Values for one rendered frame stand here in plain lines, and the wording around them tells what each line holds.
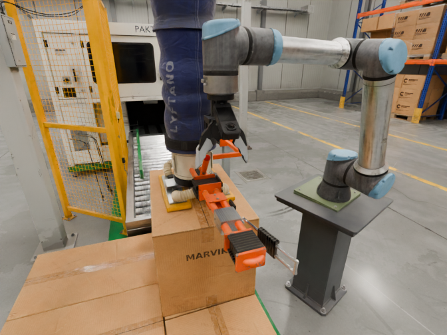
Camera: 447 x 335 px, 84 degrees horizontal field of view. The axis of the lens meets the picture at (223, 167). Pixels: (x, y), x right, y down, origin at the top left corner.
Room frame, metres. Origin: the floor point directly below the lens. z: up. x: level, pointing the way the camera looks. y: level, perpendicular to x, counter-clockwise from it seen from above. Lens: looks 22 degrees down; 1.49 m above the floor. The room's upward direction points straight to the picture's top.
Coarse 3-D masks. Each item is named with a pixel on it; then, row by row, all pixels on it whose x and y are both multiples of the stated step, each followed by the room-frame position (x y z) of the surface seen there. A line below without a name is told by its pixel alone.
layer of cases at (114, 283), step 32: (64, 256) 1.05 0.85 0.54; (96, 256) 1.05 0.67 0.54; (128, 256) 1.05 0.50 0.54; (32, 288) 0.84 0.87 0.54; (64, 288) 0.84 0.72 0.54; (96, 288) 0.84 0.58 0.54; (128, 288) 0.84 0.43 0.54; (32, 320) 0.69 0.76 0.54; (64, 320) 0.69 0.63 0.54; (96, 320) 0.69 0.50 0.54; (128, 320) 0.69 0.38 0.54; (160, 320) 0.69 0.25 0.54; (192, 320) 0.69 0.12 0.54; (224, 320) 0.69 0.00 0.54; (256, 320) 0.69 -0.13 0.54
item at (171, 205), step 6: (162, 180) 1.10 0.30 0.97; (162, 186) 1.03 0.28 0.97; (162, 192) 0.98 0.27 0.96; (168, 192) 0.97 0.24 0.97; (168, 198) 0.91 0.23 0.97; (168, 204) 0.87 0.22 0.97; (174, 204) 0.87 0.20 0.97; (180, 204) 0.87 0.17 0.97; (186, 204) 0.87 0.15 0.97; (168, 210) 0.85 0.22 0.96; (174, 210) 0.85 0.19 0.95
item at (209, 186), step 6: (210, 174) 0.86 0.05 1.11; (192, 180) 0.82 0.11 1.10; (198, 180) 0.83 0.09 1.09; (204, 180) 0.83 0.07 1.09; (210, 180) 0.83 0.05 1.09; (216, 180) 0.83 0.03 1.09; (198, 186) 0.77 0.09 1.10; (204, 186) 0.77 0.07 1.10; (210, 186) 0.78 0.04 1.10; (216, 186) 0.78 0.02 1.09; (222, 186) 0.80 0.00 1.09; (198, 192) 0.77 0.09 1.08; (210, 192) 0.78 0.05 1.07; (204, 198) 0.77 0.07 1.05
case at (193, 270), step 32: (160, 192) 1.02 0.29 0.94; (160, 224) 0.77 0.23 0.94; (192, 224) 0.77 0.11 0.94; (256, 224) 0.81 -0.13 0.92; (160, 256) 0.71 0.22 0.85; (192, 256) 0.74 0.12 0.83; (224, 256) 0.77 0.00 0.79; (160, 288) 0.70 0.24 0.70; (192, 288) 0.73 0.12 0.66; (224, 288) 0.77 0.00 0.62
